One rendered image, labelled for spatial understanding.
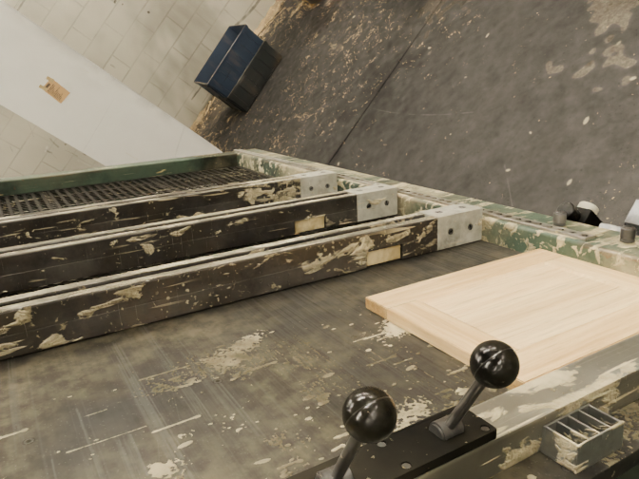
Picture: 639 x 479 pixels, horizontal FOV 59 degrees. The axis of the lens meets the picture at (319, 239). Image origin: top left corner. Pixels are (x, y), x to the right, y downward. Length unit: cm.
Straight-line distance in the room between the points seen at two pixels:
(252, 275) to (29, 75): 364
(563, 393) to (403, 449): 20
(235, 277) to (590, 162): 175
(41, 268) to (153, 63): 489
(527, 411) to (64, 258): 87
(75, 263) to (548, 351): 84
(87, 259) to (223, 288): 33
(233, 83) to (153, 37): 118
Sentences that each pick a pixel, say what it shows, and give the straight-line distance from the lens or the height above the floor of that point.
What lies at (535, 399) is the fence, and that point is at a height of 126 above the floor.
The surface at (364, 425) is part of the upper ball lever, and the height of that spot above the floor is 152.
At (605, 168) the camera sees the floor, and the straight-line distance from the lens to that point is 240.
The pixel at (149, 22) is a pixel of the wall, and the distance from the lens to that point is 595.
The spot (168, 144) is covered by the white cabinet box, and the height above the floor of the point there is 50.
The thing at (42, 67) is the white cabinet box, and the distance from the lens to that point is 447.
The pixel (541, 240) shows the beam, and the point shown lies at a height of 90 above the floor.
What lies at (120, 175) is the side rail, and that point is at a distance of 224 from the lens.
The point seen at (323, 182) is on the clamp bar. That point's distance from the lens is 167.
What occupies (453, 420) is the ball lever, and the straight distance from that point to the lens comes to 54.
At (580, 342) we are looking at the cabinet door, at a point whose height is 111.
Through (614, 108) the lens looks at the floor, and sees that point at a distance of 256.
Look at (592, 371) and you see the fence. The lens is 70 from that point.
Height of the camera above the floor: 180
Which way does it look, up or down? 34 degrees down
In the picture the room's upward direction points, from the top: 57 degrees counter-clockwise
